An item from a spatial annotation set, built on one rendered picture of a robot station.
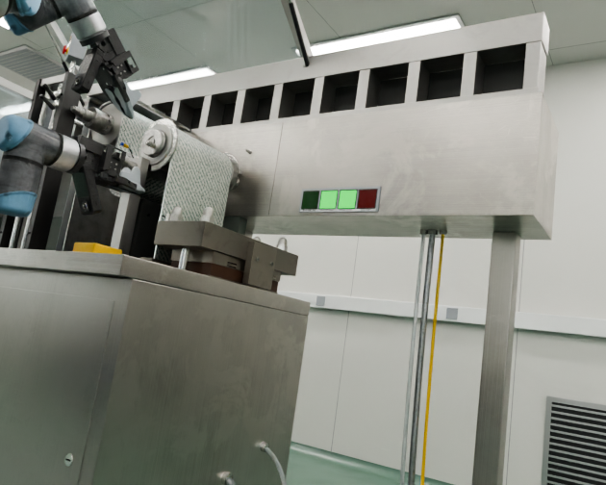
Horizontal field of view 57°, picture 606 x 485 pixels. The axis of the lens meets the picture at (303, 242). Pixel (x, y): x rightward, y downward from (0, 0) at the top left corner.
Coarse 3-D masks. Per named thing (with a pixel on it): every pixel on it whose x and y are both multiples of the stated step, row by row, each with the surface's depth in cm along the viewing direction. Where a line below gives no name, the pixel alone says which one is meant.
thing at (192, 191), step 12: (168, 168) 145; (180, 168) 147; (168, 180) 144; (180, 180) 148; (192, 180) 151; (204, 180) 155; (168, 192) 144; (180, 192) 148; (192, 192) 152; (204, 192) 155; (216, 192) 160; (168, 204) 144; (180, 204) 148; (192, 204) 152; (204, 204) 155; (216, 204) 160; (192, 216) 152; (216, 216) 160
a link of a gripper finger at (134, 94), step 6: (126, 84) 138; (114, 90) 137; (126, 90) 138; (132, 90) 139; (138, 90) 141; (120, 96) 137; (132, 96) 140; (138, 96) 141; (120, 102) 139; (132, 102) 140; (126, 108) 139; (132, 108) 140; (126, 114) 140; (132, 114) 141
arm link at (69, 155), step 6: (66, 138) 117; (66, 144) 116; (72, 144) 117; (78, 144) 119; (66, 150) 116; (72, 150) 117; (78, 150) 118; (60, 156) 115; (66, 156) 116; (72, 156) 117; (78, 156) 119; (60, 162) 116; (66, 162) 116; (72, 162) 117; (54, 168) 118; (60, 168) 117; (66, 168) 118
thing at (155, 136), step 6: (150, 132) 148; (156, 132) 147; (162, 132) 147; (144, 138) 149; (150, 138) 148; (156, 138) 146; (162, 138) 145; (144, 144) 148; (156, 144) 146; (162, 144) 145; (144, 150) 148; (150, 150) 146; (156, 150) 145; (162, 150) 146; (150, 156) 148; (156, 156) 147
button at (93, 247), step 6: (78, 246) 113; (84, 246) 112; (90, 246) 111; (96, 246) 111; (102, 246) 112; (108, 246) 113; (96, 252) 111; (102, 252) 112; (108, 252) 113; (114, 252) 115; (120, 252) 116
